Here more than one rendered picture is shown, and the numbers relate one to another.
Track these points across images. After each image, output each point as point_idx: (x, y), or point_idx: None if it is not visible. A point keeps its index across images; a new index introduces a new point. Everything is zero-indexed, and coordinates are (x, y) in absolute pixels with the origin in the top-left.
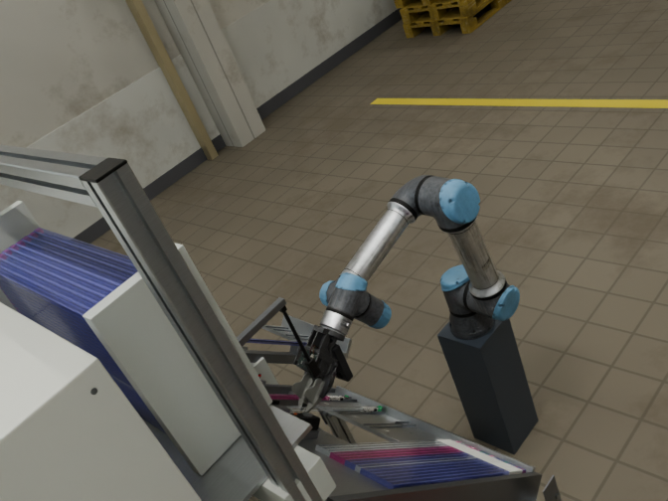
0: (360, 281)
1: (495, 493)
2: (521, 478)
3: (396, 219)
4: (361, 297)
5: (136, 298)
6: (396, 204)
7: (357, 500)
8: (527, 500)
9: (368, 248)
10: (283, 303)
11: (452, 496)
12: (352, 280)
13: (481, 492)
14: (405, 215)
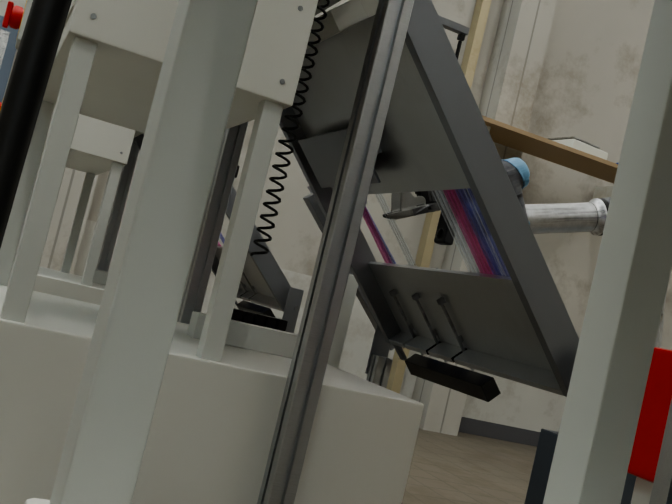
0: (524, 166)
1: (540, 285)
2: (574, 329)
3: (588, 207)
4: (515, 180)
5: None
6: (597, 199)
7: (439, 21)
8: (562, 373)
9: (544, 204)
10: (466, 30)
11: (504, 193)
12: (518, 160)
13: (529, 252)
14: (599, 211)
